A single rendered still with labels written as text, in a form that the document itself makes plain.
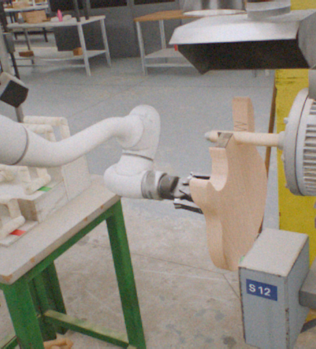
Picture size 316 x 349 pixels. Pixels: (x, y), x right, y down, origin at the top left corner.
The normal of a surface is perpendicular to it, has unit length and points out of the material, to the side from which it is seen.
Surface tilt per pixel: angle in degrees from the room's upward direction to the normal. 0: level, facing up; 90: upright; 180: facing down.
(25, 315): 90
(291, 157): 81
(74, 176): 90
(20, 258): 0
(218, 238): 84
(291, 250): 0
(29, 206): 90
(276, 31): 38
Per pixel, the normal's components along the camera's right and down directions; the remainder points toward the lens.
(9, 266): -0.12, -0.91
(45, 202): 0.88, 0.09
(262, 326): -0.51, 0.41
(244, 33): -0.41, -0.46
